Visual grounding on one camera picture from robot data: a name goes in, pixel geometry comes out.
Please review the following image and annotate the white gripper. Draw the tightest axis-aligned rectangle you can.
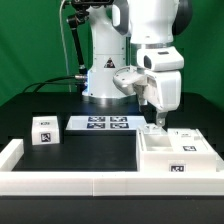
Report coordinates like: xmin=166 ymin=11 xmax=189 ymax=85
xmin=136 ymin=46 xmax=184 ymax=127

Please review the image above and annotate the white cabinet door panel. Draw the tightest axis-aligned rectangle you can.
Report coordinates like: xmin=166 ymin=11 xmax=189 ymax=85
xmin=168 ymin=128 xmax=214 ymax=154
xmin=138 ymin=123 xmax=166 ymax=135

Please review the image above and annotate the white cabinet body box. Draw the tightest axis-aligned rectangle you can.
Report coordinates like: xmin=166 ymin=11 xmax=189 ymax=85
xmin=136 ymin=129 xmax=217 ymax=173

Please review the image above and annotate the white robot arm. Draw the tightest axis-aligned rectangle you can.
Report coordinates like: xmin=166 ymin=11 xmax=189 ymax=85
xmin=83 ymin=0 xmax=193 ymax=127

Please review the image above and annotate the small white cabinet top block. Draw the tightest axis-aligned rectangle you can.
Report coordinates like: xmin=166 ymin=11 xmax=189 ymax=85
xmin=31 ymin=116 xmax=60 ymax=145

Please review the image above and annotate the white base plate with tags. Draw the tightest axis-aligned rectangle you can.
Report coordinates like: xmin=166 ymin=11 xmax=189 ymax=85
xmin=66 ymin=116 xmax=146 ymax=131

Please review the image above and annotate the black cable bundle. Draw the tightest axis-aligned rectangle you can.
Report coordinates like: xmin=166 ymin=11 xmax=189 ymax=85
xmin=22 ymin=75 xmax=88 ymax=94

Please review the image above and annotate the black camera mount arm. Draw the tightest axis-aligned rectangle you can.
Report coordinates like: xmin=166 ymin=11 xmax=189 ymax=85
xmin=67 ymin=0 xmax=114 ymax=77

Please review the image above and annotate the grey hanging cable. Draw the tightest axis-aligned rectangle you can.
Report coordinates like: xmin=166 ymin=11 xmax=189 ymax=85
xmin=58 ymin=0 xmax=73 ymax=93

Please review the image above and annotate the white U-shaped fence wall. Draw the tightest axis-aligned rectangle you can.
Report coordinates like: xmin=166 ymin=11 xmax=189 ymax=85
xmin=0 ymin=139 xmax=224 ymax=196

